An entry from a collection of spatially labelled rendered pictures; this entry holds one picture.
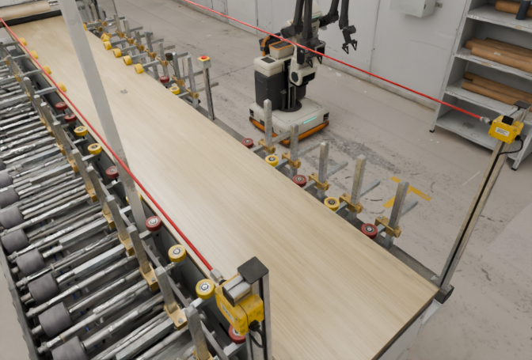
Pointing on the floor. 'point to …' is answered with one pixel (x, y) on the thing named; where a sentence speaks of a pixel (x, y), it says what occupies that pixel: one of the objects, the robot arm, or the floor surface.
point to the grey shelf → (500, 28)
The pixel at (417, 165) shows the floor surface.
